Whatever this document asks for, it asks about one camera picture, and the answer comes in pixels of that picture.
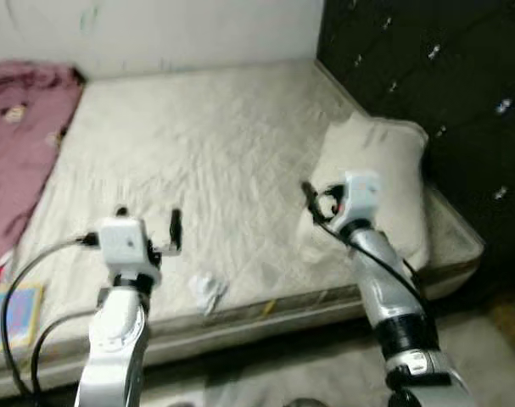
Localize white tissue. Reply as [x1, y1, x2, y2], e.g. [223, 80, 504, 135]
[188, 271, 228, 316]

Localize colourful children's book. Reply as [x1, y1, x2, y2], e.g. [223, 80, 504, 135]
[0, 282, 44, 355]

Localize white pillow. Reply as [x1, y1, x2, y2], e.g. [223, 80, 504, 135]
[298, 114, 430, 272]

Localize white quilted mattress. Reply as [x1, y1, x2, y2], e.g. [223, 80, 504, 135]
[0, 58, 485, 399]

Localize pink cartoon print blanket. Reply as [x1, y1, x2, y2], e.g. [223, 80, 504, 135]
[0, 59, 84, 272]

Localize dark tufted headboard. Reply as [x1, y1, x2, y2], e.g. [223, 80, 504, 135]
[316, 0, 515, 306]

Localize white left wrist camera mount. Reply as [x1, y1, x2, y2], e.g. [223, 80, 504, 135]
[98, 217, 165, 285]

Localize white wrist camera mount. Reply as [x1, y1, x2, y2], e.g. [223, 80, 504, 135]
[98, 217, 165, 285]
[340, 171, 383, 223]

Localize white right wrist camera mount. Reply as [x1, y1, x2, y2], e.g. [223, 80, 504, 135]
[340, 171, 383, 223]

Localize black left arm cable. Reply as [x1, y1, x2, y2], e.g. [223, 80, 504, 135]
[0, 233, 101, 404]

